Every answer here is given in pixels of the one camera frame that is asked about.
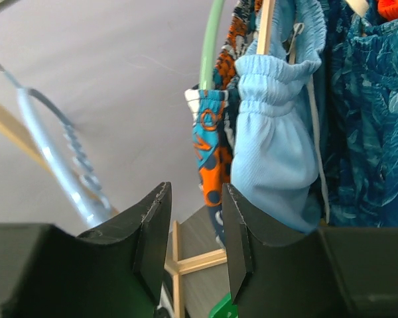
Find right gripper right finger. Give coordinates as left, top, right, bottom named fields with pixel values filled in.
left=222, top=184, right=398, bottom=317

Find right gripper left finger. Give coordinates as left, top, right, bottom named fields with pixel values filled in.
left=0, top=182, right=172, bottom=318

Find orange teal cartoon shorts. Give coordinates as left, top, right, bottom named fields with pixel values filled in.
left=184, top=1, right=262, bottom=246

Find light blue hanger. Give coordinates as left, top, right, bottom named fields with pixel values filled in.
left=0, top=64, right=113, bottom=228

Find mint green hanger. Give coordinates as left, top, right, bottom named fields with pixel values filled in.
left=199, top=0, right=225, bottom=90

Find light blue shorts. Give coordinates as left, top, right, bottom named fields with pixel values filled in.
left=231, top=1, right=326, bottom=233

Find dark teal patterned shorts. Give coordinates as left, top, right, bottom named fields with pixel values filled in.
left=322, top=1, right=398, bottom=227

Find beige hanger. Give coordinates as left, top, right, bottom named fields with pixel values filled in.
left=256, top=0, right=369, bottom=55

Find green plastic tray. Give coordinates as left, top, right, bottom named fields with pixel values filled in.
left=208, top=293, right=238, bottom=318

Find wooden clothes rack frame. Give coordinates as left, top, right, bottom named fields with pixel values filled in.
left=0, top=104, right=227, bottom=317

